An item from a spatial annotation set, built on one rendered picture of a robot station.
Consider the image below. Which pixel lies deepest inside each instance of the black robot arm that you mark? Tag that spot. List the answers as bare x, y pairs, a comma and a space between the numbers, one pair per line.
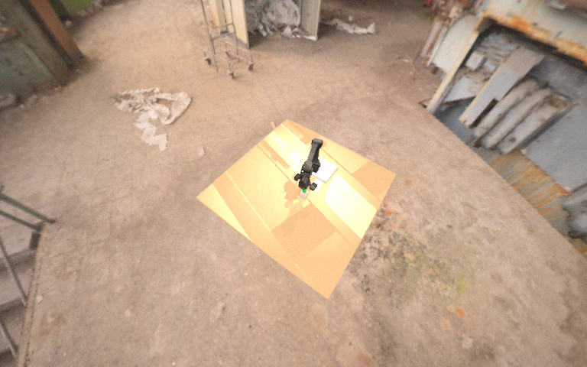
312, 164

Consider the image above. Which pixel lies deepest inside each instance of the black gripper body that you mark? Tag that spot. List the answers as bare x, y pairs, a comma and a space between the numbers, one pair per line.
312, 185

